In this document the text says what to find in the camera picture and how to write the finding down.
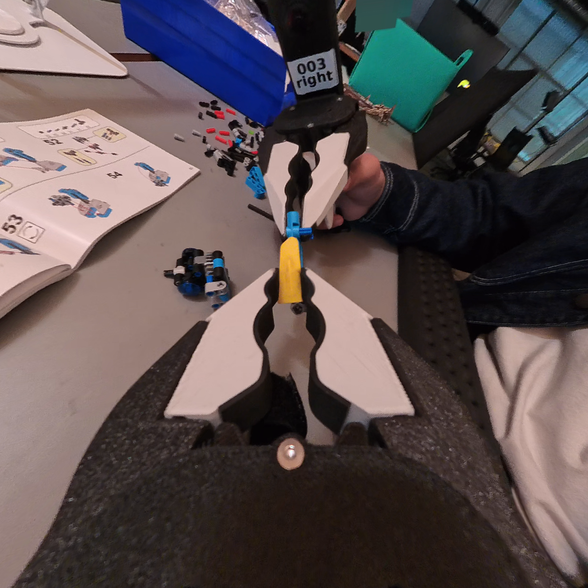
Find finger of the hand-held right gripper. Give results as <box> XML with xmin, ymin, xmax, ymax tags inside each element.
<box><xmin>261</xmin><ymin>138</ymin><xmax>300</xmax><ymax>228</ymax></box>
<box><xmin>303</xmin><ymin>132</ymin><xmax>352</xmax><ymax>230</ymax></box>

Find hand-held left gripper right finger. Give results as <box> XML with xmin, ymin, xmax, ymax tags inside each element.
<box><xmin>305</xmin><ymin>269</ymin><xmax>414</xmax><ymax>419</ymax></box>

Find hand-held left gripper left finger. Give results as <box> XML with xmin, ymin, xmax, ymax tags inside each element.
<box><xmin>166</xmin><ymin>269</ymin><xmax>279</xmax><ymax>420</ymax></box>

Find blue beam with black pins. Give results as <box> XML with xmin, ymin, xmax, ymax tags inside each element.
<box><xmin>204</xmin><ymin>250</ymin><xmax>233</xmax><ymax>296</ymax></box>

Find black grey gear assembly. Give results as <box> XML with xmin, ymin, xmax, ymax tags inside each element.
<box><xmin>164</xmin><ymin>247</ymin><xmax>210</xmax><ymax>296</ymax></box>

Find blue yellow brick assembly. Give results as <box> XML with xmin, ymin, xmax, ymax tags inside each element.
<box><xmin>278</xmin><ymin>210</ymin><xmax>315</xmax><ymax>313</ymax></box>

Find grey desk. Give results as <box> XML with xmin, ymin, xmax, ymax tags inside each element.
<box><xmin>0</xmin><ymin>0</ymin><xmax>432</xmax><ymax>588</ymax></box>

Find person's right hand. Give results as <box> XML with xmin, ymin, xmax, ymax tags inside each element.
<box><xmin>331</xmin><ymin>150</ymin><xmax>388</xmax><ymax>228</ymax></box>

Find pile of loose small bricks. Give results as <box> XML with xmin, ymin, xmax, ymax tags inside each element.
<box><xmin>173</xmin><ymin>97</ymin><xmax>274</xmax><ymax>219</ymax></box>

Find clear plastic parts bag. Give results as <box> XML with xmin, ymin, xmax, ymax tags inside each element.
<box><xmin>204</xmin><ymin>0</ymin><xmax>281</xmax><ymax>42</ymax></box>

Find teal plastic bin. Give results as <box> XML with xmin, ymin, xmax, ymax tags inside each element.
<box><xmin>348</xmin><ymin>19</ymin><xmax>475</xmax><ymax>134</ymax></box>

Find blue storage bin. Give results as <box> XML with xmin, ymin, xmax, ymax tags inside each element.
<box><xmin>122</xmin><ymin>0</ymin><xmax>296</xmax><ymax>126</ymax></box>

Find black tilted board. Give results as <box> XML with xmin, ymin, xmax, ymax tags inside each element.
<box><xmin>412</xmin><ymin>66</ymin><xmax>545</xmax><ymax>168</ymax></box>

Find person's light trousers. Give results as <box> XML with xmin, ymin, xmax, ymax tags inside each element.
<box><xmin>473</xmin><ymin>324</ymin><xmax>588</xmax><ymax>581</ymax></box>

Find open instruction booklet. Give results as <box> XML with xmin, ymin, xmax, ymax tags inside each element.
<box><xmin>0</xmin><ymin>109</ymin><xmax>201</xmax><ymax>319</ymax></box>

